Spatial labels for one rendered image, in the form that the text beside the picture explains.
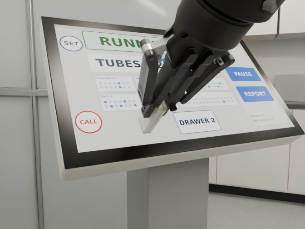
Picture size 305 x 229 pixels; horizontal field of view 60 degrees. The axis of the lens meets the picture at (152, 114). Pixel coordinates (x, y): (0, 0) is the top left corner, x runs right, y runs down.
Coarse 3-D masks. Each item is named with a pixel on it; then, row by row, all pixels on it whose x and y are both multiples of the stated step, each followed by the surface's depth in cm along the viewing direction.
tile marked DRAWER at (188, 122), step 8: (176, 112) 48; (184, 112) 49; (192, 112) 50; (200, 112) 50; (208, 112) 51; (176, 120) 47; (184, 120) 48; (192, 120) 48; (200, 120) 49; (208, 120) 50; (216, 120) 51; (184, 128) 46; (192, 128) 47; (200, 128) 48; (208, 128) 49; (216, 128) 49
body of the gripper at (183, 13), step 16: (192, 0) 24; (176, 16) 27; (192, 16) 25; (208, 16) 24; (224, 16) 24; (176, 32) 27; (192, 32) 26; (208, 32) 25; (224, 32) 25; (240, 32) 25; (176, 48) 28; (192, 48) 29; (208, 48) 30; (224, 48) 26; (176, 64) 30; (192, 64) 31
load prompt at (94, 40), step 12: (84, 36) 50; (96, 36) 52; (108, 36) 53; (120, 36) 54; (132, 36) 56; (144, 36) 57; (96, 48) 50; (108, 48) 51; (120, 48) 52; (132, 48) 54
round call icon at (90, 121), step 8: (72, 112) 40; (80, 112) 40; (88, 112) 41; (96, 112) 42; (80, 120) 40; (88, 120) 40; (96, 120) 41; (80, 128) 39; (88, 128) 39; (96, 128) 40; (104, 128) 40
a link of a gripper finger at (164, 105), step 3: (162, 102) 38; (162, 105) 38; (165, 105) 38; (165, 108) 38; (162, 111) 38; (165, 111) 38; (159, 114) 39; (162, 114) 39; (159, 117) 39; (156, 120) 40; (153, 123) 41; (156, 123) 41; (153, 126) 41; (150, 129) 42; (147, 132) 43; (150, 132) 43
